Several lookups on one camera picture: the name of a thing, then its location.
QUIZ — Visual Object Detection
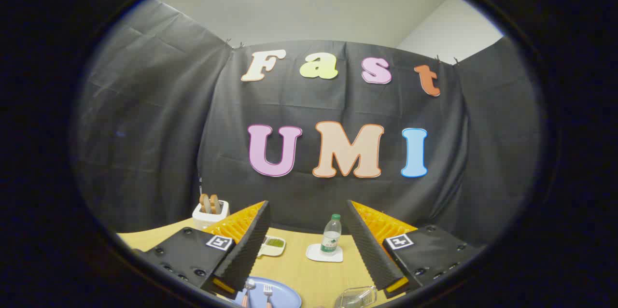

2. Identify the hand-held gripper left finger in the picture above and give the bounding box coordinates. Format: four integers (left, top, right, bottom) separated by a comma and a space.
131, 200, 272, 300

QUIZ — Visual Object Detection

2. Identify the cream white toaster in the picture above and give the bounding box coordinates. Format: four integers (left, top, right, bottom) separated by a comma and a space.
192, 200, 230, 230

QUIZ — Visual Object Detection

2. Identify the blue round plate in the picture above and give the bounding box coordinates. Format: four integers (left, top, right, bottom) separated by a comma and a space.
232, 276, 302, 308

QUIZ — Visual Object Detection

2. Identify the clear water bottle green cap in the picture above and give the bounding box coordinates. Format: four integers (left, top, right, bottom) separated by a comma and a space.
321, 213, 342, 254

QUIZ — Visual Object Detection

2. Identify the white divided dish with beans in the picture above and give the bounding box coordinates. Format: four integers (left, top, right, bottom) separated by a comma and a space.
257, 236, 286, 257

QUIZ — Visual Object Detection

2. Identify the white square coaster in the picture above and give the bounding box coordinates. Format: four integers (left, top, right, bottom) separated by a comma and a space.
306, 243, 344, 263

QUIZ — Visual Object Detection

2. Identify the black backdrop cloth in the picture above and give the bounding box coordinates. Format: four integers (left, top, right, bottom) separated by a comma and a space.
72, 0, 544, 251

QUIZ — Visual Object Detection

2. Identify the perforated metal cutlery basket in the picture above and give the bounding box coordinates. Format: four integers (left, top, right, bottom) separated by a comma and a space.
334, 286, 378, 308

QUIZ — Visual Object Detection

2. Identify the spoon with red checked handle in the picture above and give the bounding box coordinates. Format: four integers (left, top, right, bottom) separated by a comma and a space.
241, 278, 256, 308

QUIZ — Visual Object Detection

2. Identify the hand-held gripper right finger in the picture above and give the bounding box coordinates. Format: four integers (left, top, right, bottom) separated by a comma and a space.
344, 199, 485, 299

